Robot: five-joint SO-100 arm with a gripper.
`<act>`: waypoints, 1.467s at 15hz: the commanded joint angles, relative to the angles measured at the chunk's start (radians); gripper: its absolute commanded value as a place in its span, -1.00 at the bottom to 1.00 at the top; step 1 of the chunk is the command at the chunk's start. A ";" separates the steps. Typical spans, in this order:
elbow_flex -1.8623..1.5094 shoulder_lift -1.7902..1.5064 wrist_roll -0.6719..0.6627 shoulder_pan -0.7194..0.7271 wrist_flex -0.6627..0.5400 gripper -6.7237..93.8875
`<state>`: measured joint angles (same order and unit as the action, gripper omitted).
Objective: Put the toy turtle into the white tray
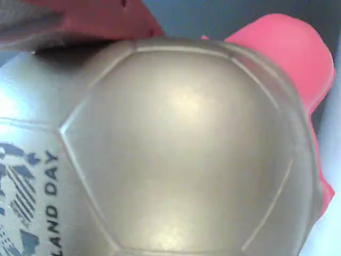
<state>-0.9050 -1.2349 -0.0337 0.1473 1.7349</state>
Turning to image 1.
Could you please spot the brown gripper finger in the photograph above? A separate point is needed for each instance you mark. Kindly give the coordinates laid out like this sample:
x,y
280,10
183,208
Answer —
x,y
101,18

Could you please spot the red turtle toy gold shell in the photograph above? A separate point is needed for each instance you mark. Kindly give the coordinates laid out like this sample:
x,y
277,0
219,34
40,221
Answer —
x,y
181,149

